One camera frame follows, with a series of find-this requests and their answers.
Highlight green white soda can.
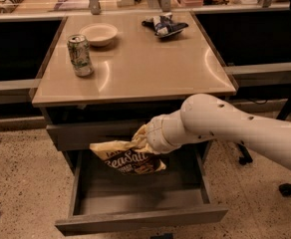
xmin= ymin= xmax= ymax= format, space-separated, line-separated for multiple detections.
xmin=67 ymin=34 xmax=94 ymax=77

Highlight black table leg with caster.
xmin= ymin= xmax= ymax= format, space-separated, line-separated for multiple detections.
xmin=238 ymin=144 xmax=253 ymax=165

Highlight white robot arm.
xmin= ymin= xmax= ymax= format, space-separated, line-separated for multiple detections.
xmin=134 ymin=94 xmax=291 ymax=170

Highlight white ceramic bowl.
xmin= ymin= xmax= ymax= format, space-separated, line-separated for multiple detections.
xmin=80 ymin=23 xmax=118 ymax=47

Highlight closed grey top drawer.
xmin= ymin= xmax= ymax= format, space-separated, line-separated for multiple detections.
xmin=46 ymin=119 xmax=146 ymax=151

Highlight open grey middle drawer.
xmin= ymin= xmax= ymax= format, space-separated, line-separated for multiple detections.
xmin=55 ymin=141 xmax=228 ymax=236

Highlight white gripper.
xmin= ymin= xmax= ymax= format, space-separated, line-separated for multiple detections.
xmin=132 ymin=115 xmax=180 ymax=154

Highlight grey drawer cabinet with counter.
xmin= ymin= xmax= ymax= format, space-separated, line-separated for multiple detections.
xmin=32 ymin=12 xmax=236 ymax=167

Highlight black chair base caster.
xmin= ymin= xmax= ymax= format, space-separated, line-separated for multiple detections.
xmin=279 ymin=183 xmax=291 ymax=196

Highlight brown sea salt chip bag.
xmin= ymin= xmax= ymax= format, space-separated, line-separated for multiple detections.
xmin=90 ymin=140 xmax=166 ymax=175

